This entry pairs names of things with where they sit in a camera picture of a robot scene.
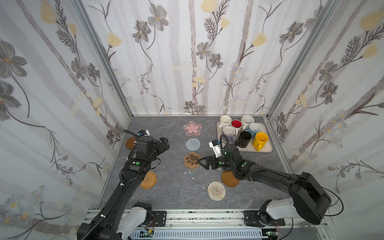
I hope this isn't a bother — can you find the dark brown round coaster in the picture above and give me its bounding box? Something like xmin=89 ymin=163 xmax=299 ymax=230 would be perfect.
xmin=126 ymin=137 xmax=137 ymax=150

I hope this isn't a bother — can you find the brown paw print coaster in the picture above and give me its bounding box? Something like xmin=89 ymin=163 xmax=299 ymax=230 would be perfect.
xmin=183 ymin=152 xmax=202 ymax=170

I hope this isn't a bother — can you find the grey round felt coaster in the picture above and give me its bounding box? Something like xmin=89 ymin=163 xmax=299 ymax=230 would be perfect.
xmin=186 ymin=138 xmax=201 ymax=152

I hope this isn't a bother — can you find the rattan woven round coaster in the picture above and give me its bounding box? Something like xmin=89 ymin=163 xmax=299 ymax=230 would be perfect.
xmin=140 ymin=172 xmax=158 ymax=190

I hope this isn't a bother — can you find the pink flower coaster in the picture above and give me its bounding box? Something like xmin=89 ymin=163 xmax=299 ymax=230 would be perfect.
xmin=182 ymin=121 xmax=203 ymax=137

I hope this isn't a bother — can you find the woven multicolour round coaster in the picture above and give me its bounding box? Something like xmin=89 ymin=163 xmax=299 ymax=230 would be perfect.
xmin=207 ymin=182 xmax=226 ymax=201

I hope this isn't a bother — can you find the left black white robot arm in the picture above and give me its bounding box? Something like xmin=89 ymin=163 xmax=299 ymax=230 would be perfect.
xmin=77 ymin=130 xmax=170 ymax=240

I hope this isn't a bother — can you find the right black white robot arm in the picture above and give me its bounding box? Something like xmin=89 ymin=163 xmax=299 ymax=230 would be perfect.
xmin=198 ymin=145 xmax=332 ymax=228

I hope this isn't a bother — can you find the black mug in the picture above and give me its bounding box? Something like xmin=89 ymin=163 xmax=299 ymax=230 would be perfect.
xmin=234 ymin=131 xmax=252 ymax=149

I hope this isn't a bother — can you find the lavender mug white inside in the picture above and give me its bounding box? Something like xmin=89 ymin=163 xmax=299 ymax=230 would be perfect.
xmin=223 ymin=126 xmax=237 ymax=144

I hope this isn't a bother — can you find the yellow mug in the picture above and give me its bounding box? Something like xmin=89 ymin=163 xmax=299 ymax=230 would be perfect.
xmin=252 ymin=132 xmax=269 ymax=151

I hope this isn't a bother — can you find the beige serving tray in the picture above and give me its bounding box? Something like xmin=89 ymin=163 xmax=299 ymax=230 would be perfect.
xmin=217 ymin=122 xmax=273 ymax=153

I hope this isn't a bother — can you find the white mug red inside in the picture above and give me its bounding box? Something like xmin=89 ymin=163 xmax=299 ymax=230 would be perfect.
xmin=231 ymin=120 xmax=243 ymax=135

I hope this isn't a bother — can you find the blue mug white inside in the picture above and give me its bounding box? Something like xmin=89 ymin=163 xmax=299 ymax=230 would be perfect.
xmin=246 ymin=123 xmax=262 ymax=139

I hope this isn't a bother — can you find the white mug back right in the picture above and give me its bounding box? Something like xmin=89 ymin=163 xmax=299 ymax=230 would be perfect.
xmin=241 ymin=115 xmax=255 ymax=131

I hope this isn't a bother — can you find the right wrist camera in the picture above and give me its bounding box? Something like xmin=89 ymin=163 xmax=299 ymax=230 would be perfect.
xmin=209 ymin=140 xmax=222 ymax=158

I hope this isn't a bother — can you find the white slotted cable duct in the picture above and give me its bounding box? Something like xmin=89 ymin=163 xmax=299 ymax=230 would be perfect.
xmin=130 ymin=229 xmax=268 ymax=240

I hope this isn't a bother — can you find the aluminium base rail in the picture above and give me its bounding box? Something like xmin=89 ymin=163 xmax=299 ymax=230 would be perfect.
xmin=80 ymin=208 xmax=334 ymax=240

